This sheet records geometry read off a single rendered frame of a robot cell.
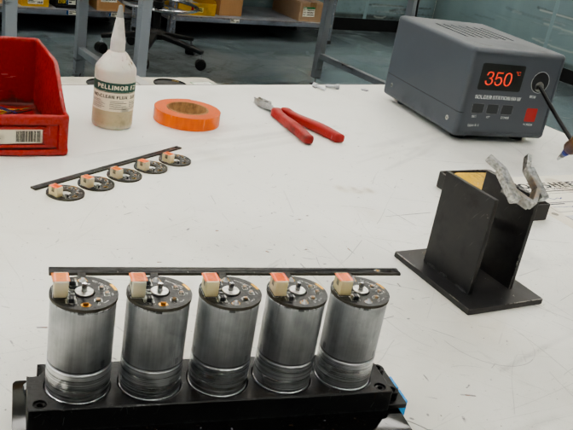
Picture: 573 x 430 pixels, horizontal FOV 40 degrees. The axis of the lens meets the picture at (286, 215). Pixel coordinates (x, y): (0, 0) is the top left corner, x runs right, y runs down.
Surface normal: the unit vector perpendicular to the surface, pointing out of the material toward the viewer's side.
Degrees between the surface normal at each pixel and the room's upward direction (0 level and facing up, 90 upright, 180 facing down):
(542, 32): 90
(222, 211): 0
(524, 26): 90
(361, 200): 0
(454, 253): 90
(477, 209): 90
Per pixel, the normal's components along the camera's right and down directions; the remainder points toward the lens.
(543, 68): 0.37, 0.42
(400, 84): -0.91, 0.01
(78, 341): 0.08, 0.40
